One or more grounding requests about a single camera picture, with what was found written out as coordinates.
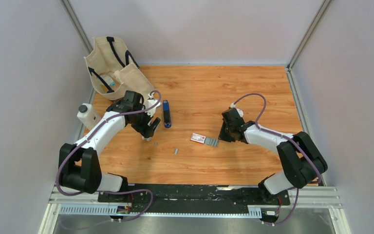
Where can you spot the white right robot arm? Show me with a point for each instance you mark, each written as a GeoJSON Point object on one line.
{"type": "Point", "coordinates": [300, 158]}

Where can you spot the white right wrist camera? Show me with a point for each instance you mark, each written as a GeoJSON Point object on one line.
{"type": "Point", "coordinates": [239, 111]}

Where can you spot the red white staple box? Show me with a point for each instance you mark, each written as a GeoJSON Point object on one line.
{"type": "Point", "coordinates": [204, 140]}

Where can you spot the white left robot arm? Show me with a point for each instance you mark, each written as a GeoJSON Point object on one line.
{"type": "Point", "coordinates": [79, 170]}

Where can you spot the white bottle black cap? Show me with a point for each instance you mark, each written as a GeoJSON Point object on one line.
{"type": "Point", "coordinates": [88, 115]}

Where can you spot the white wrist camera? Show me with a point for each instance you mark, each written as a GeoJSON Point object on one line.
{"type": "Point", "coordinates": [151, 105]}
{"type": "Point", "coordinates": [239, 111]}

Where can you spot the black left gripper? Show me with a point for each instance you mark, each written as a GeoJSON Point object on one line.
{"type": "Point", "coordinates": [145, 130]}

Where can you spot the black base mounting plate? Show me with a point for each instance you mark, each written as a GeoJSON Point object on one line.
{"type": "Point", "coordinates": [194, 199]}

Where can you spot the beige canvas tote bag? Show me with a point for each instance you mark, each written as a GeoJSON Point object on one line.
{"type": "Point", "coordinates": [111, 56]}

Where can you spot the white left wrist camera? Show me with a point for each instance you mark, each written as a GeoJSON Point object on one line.
{"type": "Point", "coordinates": [151, 105]}

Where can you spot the blue black stapler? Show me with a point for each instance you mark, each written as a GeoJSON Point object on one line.
{"type": "Point", "coordinates": [166, 114]}

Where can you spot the light blue white stapler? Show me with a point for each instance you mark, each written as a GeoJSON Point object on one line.
{"type": "Point", "coordinates": [147, 138]}

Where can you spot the small bottle in bag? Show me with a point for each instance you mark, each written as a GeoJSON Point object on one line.
{"type": "Point", "coordinates": [109, 80]}

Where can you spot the aluminium frame rail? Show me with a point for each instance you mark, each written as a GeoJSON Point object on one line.
{"type": "Point", "coordinates": [312, 198]}

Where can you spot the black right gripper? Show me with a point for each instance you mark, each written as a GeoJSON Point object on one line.
{"type": "Point", "coordinates": [222, 136]}

